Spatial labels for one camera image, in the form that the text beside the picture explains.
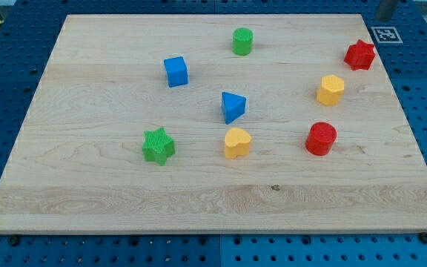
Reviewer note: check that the blue cube block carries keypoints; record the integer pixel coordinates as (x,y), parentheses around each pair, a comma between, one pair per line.
(176,71)

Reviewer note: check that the yellow hexagon block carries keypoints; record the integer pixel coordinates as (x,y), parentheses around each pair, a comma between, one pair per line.
(330,90)

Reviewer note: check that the wooden board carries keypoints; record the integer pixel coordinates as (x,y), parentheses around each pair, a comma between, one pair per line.
(77,166)

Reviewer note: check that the yellow heart block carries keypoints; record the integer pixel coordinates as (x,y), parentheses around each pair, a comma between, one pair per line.
(237,142)

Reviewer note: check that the blue triangle block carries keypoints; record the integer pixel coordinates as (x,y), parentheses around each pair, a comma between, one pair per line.
(233,106)

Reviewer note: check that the green star block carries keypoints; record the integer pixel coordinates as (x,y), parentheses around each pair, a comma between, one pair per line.
(158,146)

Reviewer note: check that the green cylinder block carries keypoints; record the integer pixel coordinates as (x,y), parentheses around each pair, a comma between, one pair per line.
(242,40)

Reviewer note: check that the red cylinder block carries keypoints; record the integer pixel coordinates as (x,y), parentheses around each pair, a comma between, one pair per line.
(321,138)

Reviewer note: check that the red star block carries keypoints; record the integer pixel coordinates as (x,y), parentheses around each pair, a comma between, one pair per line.
(360,55)

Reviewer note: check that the white fiducial marker tag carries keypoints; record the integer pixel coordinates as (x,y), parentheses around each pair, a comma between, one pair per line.
(386,35)

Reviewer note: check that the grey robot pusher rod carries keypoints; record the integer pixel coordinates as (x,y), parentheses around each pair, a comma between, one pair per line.
(385,10)

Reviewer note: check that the black bolt left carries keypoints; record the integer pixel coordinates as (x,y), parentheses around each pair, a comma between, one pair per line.
(13,240)

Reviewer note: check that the black bolt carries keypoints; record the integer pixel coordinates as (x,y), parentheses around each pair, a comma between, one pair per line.
(423,237)
(13,240)

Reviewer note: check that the black bolt right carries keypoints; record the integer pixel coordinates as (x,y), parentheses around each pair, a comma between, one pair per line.
(423,237)

